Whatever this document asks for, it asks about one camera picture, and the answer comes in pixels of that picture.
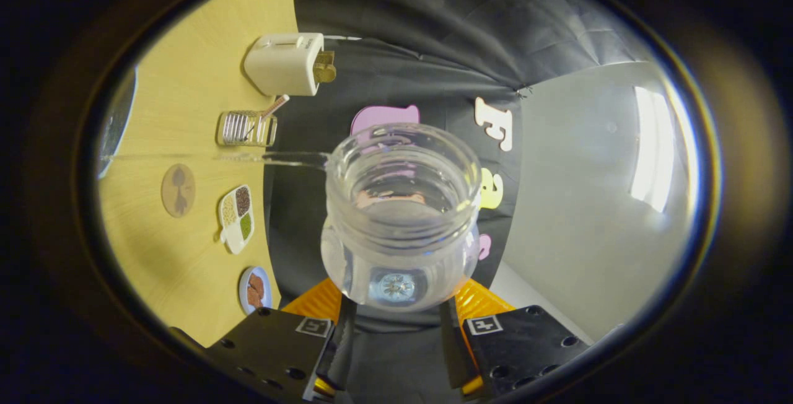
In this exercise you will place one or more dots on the pink straw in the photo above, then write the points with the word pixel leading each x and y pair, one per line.
pixel 277 105

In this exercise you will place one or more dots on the blue plate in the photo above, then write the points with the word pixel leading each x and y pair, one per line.
pixel 243 292

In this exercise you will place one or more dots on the pale green cup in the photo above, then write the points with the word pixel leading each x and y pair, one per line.
pixel 114 131

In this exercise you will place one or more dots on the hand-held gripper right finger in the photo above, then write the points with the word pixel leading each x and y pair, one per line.
pixel 455 354

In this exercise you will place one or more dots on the round cork coaster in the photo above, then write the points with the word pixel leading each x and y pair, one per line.
pixel 178 190

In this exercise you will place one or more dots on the wooden table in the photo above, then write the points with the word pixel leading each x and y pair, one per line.
pixel 161 267

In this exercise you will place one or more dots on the clear plastic bottle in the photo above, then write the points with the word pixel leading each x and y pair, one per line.
pixel 403 255

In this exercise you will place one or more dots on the brown toast slice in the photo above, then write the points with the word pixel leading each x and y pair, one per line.
pixel 325 67

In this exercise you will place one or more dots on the black backdrop cloth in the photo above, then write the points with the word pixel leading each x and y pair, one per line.
pixel 403 20

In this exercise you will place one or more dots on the white toaster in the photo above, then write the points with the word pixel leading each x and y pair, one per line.
pixel 282 64

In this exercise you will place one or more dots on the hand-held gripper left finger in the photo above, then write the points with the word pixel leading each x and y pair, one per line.
pixel 339 354

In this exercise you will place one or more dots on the white divided grain dish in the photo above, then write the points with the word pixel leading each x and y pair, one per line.
pixel 235 221

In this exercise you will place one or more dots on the brown meat slice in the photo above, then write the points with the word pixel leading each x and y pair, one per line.
pixel 256 281
pixel 254 298

